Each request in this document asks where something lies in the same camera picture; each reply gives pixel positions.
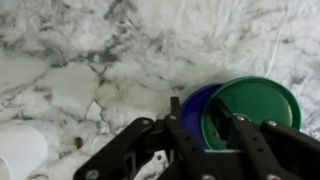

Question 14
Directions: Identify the small clear plastic cup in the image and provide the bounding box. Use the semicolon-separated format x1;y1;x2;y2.
0;124;49;180

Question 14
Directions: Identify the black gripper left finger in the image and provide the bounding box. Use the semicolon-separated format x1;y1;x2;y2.
73;97;218;180

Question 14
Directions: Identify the brown coffee bean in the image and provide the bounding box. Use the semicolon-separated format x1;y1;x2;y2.
73;136;84;150

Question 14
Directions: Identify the blue plastic bowl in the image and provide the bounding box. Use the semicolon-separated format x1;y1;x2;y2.
179;83;224;151

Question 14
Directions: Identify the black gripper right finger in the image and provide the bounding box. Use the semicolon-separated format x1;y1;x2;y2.
211;98;320;180

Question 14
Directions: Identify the green plastic bowl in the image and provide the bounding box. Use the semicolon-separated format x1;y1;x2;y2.
201;76;303;153

